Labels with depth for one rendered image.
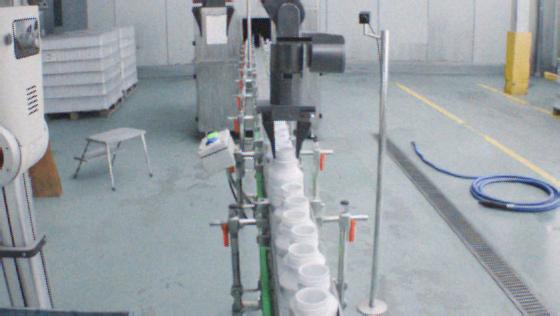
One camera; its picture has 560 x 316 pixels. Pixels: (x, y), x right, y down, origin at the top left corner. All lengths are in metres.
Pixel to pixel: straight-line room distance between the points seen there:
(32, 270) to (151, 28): 10.14
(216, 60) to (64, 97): 2.78
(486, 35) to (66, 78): 8.72
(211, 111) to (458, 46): 7.40
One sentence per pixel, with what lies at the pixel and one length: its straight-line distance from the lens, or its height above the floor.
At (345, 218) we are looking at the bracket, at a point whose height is 1.08.
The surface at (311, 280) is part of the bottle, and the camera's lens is 0.63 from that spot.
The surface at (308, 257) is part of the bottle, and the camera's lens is 0.68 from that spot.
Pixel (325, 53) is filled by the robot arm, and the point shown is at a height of 1.39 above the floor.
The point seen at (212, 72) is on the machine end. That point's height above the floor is 0.76.
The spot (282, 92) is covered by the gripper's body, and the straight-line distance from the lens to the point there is 0.90.
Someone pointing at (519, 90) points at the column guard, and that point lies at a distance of 9.74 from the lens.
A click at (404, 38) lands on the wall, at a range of 11.60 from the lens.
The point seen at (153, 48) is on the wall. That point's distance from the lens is 11.34.
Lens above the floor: 1.47
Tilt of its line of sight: 17 degrees down
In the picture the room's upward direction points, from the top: 1 degrees counter-clockwise
